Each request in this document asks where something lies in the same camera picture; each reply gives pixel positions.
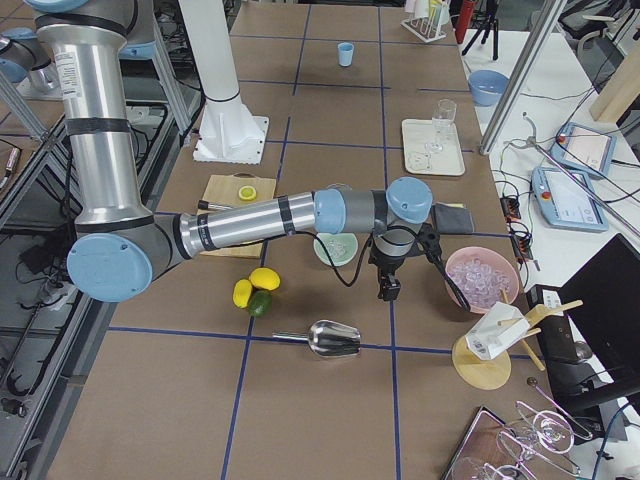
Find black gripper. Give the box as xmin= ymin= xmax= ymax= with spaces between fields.
xmin=369 ymin=223 xmax=441 ymax=301

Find mint green bowl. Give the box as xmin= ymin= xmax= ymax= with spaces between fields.
xmin=313 ymin=233 xmax=358 ymax=267

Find light blue plastic cup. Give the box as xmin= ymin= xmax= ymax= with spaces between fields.
xmin=337 ymin=42 xmax=355 ymax=67

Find ice cubes in bowl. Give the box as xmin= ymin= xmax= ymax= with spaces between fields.
xmin=326 ymin=239 xmax=349 ymax=259

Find metal ice scoop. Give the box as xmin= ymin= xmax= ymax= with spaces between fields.
xmin=272 ymin=319 xmax=361 ymax=358

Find pink bowl with ice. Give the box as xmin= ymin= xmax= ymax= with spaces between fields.
xmin=445 ymin=246 xmax=520 ymax=314

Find blue bowl with fork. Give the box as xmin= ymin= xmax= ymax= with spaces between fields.
xmin=468 ymin=70 xmax=509 ymax=107

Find grey folded cloth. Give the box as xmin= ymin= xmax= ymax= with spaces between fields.
xmin=431 ymin=203 xmax=475 ymax=235

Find yellow lemon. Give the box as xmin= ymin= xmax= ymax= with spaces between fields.
xmin=232 ymin=279 xmax=253 ymax=309
xmin=249 ymin=267 xmax=281 ymax=291

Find green lime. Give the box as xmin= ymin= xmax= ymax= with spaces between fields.
xmin=247 ymin=290 xmax=272 ymax=318

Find cream bear tray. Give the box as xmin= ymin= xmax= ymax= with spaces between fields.
xmin=401 ymin=119 xmax=465 ymax=177

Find half lemon slice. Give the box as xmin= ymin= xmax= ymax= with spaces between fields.
xmin=237 ymin=185 xmax=258 ymax=202

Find clear wine glass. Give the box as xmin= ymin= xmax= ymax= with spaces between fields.
xmin=426 ymin=99 xmax=457 ymax=153

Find wooden cutting board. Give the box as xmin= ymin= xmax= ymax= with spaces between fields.
xmin=201 ymin=174 xmax=276 ymax=259

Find glasses on dark tray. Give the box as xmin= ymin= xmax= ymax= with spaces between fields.
xmin=442 ymin=377 xmax=594 ymax=479

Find blue teach pendant near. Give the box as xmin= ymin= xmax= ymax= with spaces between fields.
xmin=531 ymin=166 xmax=609 ymax=232

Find blue teach pendant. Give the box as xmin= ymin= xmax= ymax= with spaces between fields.
xmin=550 ymin=122 xmax=616 ymax=179
xmin=531 ymin=166 xmax=609 ymax=232

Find black monitor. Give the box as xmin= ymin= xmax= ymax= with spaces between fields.
xmin=527 ymin=234 xmax=639 ymax=414

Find blue teach pendant far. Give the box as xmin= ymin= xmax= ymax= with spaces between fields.
xmin=550 ymin=122 xmax=616 ymax=179

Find red cylinder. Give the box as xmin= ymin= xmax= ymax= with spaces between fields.
xmin=454 ymin=0 xmax=476 ymax=45

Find metal handle knife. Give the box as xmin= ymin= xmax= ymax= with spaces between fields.
xmin=197 ymin=199 xmax=234 ymax=211

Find white wire cup rack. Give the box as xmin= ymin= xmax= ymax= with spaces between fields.
xmin=401 ymin=0 xmax=450 ymax=43

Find aluminium frame post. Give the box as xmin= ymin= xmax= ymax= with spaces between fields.
xmin=479 ymin=0 xmax=568 ymax=156

